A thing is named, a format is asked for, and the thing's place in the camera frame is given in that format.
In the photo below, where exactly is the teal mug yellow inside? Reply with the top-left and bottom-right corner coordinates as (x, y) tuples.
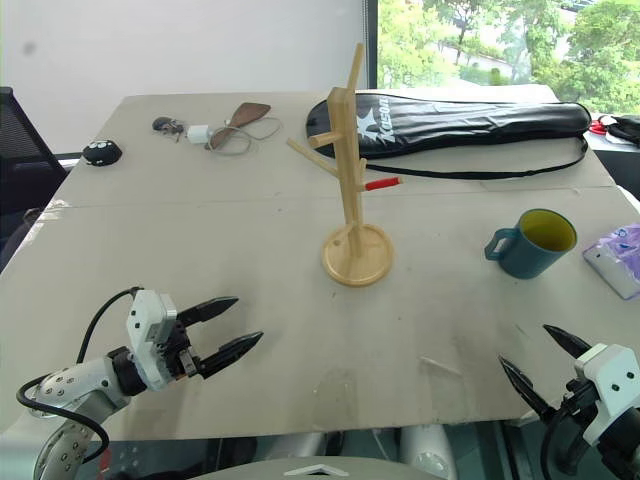
(483, 208), (579, 281)

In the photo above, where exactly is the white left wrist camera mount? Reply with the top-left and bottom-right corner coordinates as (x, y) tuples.
(125, 289), (179, 392)

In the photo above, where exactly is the white rounded cylinder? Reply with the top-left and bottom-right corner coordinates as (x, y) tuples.
(396, 423), (458, 480)

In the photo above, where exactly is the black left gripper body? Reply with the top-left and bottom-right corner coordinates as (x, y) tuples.
(159, 321), (206, 382)

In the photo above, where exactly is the grey charger cable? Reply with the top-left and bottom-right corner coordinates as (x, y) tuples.
(206, 114), (283, 159)

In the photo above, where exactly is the black window frame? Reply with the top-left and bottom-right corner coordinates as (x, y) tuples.
(360, 0), (380, 92)

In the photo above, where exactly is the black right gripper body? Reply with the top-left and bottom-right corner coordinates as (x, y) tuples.
(549, 378), (601, 474)

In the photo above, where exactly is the purple tissue pack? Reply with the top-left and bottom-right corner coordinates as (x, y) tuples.
(581, 222), (640, 301)

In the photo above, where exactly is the dark key bunch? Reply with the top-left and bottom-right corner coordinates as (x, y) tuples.
(150, 115), (185, 145)

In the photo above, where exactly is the wooden mug tree stand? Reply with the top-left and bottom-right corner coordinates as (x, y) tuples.
(286, 42), (404, 289)

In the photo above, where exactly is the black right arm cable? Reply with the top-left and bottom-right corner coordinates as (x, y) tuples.
(541, 423), (565, 477)

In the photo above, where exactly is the black office chair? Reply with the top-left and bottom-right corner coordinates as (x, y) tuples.
(0, 85), (70, 274)

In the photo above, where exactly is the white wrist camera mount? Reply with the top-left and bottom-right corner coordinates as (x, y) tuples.
(573, 343), (640, 447)
(125, 289), (179, 392)

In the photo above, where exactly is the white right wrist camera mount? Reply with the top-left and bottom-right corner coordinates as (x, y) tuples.
(573, 343), (640, 447)

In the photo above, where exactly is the crumpled clear plastic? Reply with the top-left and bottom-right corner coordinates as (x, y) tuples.
(21, 198), (70, 242)

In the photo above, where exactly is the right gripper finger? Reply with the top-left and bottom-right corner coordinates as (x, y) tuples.
(542, 324), (594, 359)
(498, 355), (558, 423)

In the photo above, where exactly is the black racket bag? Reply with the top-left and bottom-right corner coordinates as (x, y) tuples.
(305, 88), (593, 181)

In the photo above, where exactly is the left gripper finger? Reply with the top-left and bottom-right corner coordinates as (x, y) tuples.
(177, 296), (240, 327)
(200, 330), (265, 379)

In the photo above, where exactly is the brown leather pouch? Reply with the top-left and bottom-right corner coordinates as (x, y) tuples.
(204, 101), (273, 152)

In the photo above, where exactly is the grey rounded robot torso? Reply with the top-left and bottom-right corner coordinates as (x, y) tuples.
(192, 454), (417, 480)

